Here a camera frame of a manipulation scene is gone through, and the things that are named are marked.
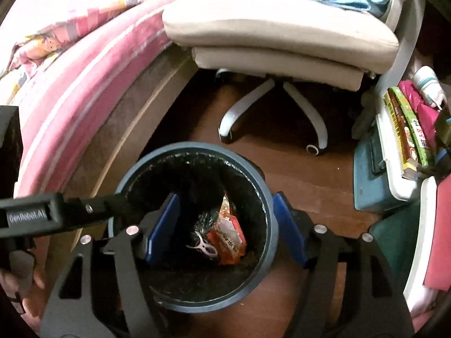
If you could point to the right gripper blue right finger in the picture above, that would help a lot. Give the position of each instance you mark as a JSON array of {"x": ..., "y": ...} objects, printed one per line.
[{"x": 372, "y": 306}]

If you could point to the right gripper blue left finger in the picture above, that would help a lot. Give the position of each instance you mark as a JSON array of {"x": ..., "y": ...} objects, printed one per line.
[{"x": 102, "y": 292}]

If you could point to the white plastic clip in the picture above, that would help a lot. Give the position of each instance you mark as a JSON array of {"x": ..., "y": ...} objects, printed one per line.
[{"x": 204, "y": 247}]

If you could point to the red snack wrapper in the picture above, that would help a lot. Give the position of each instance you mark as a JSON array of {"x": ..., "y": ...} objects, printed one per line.
[{"x": 227, "y": 236}]

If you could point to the blue round trash bin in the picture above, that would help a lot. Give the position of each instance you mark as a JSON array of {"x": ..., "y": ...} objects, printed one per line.
[{"x": 183, "y": 279}]

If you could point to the person's left hand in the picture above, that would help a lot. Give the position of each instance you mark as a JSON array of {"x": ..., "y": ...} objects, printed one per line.
[{"x": 34, "y": 303}]

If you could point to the teal storage box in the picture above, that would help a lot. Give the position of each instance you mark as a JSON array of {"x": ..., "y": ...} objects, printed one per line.
[{"x": 370, "y": 178}]

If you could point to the pink striped bed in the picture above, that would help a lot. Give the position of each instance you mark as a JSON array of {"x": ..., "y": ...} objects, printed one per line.
[{"x": 65, "y": 106}]

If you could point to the green snack box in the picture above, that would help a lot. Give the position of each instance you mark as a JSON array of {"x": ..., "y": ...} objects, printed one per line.
[{"x": 415, "y": 153}]

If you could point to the colourful striped quilt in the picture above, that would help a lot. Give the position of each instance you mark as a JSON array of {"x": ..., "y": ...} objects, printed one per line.
[{"x": 35, "y": 32}]

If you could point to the white bottle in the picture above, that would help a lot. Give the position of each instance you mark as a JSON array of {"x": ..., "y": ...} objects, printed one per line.
[{"x": 427, "y": 83}]

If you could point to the cream office chair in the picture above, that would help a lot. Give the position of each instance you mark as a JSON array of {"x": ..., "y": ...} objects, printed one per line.
[{"x": 285, "y": 40}]

